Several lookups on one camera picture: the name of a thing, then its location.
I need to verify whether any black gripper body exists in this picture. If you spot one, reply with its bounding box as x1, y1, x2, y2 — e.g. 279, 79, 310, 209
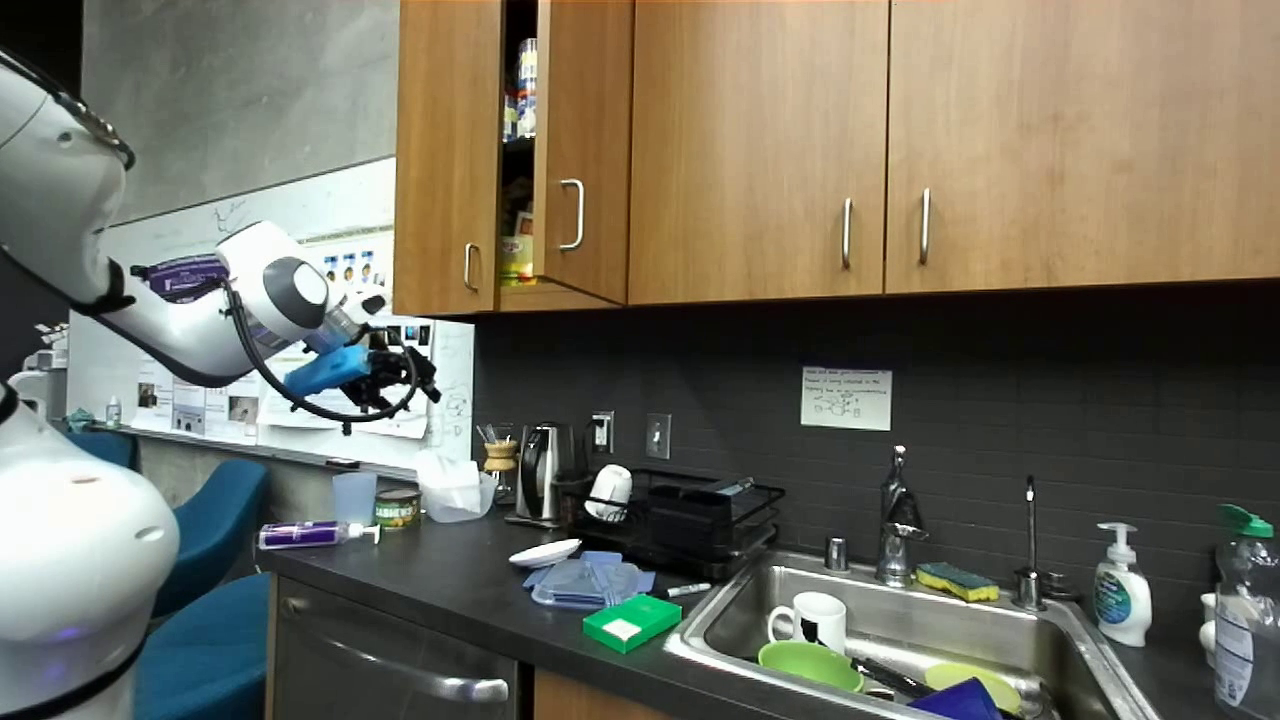
355, 319, 413, 406

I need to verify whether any white bottle in cabinet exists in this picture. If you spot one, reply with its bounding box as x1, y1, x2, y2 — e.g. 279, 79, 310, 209
509, 38, 543, 143

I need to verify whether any white crumpled tissue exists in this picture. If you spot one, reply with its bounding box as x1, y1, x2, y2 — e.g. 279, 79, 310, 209
415, 448, 490, 501

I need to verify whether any research poster with photos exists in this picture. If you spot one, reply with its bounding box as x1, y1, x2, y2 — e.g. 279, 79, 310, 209
295, 227, 441, 446

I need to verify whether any glass carafe wooden collar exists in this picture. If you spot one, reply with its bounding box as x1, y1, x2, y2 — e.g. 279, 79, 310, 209
474, 419, 522, 514

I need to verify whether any clear plastic container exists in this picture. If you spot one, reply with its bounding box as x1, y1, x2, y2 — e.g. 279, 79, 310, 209
415, 458, 499, 527

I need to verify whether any green label jar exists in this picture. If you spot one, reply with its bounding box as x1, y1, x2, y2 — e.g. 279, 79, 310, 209
370, 485, 425, 542

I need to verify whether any translucent plastic cup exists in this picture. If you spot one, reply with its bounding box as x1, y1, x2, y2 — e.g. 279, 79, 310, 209
326, 468, 383, 531

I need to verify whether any yellow jar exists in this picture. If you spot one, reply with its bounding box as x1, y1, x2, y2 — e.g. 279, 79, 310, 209
499, 214, 539, 294

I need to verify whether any purple header research poster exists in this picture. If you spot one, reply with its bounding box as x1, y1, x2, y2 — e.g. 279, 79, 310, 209
132, 363, 272, 436

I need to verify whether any white whiteboard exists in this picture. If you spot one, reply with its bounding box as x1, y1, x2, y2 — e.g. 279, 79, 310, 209
64, 151, 481, 480

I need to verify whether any purple bottle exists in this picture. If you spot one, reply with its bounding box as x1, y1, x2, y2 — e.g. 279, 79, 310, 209
257, 517, 387, 558

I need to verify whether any white plate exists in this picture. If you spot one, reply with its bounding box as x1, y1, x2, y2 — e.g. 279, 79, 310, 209
502, 535, 586, 571

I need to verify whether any blue chair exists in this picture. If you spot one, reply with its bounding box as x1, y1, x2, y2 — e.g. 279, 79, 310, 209
128, 571, 279, 720
72, 425, 275, 620

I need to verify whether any stainless steel dishwasher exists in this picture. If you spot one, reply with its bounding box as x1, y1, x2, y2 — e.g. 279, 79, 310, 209
266, 571, 527, 720

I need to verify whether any wooden false drawer panel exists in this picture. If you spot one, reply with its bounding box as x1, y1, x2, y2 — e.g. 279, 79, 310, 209
527, 663, 683, 720

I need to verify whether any white mug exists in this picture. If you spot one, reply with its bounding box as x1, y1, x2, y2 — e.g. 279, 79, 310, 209
763, 587, 850, 662

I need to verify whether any green bowl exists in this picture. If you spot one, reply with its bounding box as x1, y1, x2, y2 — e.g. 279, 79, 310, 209
750, 641, 868, 701

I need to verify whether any dark kitchen faucet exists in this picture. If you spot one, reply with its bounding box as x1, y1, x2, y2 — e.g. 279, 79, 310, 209
874, 439, 926, 594

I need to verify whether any stainless steel sink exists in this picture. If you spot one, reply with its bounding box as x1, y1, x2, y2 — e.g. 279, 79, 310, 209
661, 553, 1162, 720

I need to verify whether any yellow green sponge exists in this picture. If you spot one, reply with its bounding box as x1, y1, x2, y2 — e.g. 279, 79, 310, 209
910, 562, 1007, 607

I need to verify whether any dark blue dish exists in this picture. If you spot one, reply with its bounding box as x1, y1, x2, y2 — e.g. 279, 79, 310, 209
909, 677, 1007, 720

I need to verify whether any yellow green plate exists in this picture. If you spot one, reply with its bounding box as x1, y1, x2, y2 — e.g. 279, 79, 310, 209
916, 662, 1031, 720

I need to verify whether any thin steel tap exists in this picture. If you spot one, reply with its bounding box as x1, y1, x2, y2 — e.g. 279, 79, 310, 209
1017, 474, 1046, 612

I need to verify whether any white soap dispenser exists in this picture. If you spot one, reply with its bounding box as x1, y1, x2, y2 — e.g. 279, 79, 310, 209
1083, 517, 1161, 658

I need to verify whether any green cap spray bottle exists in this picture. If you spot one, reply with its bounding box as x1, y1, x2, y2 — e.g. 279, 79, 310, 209
1197, 501, 1280, 713

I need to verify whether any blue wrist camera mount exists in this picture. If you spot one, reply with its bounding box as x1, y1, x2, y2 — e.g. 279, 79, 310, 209
279, 337, 375, 401

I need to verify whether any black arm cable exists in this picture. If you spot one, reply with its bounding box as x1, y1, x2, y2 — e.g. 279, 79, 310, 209
215, 276, 447, 439

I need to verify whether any white paper wall sign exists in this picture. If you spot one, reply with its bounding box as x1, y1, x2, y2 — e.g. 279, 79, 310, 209
795, 363, 901, 436

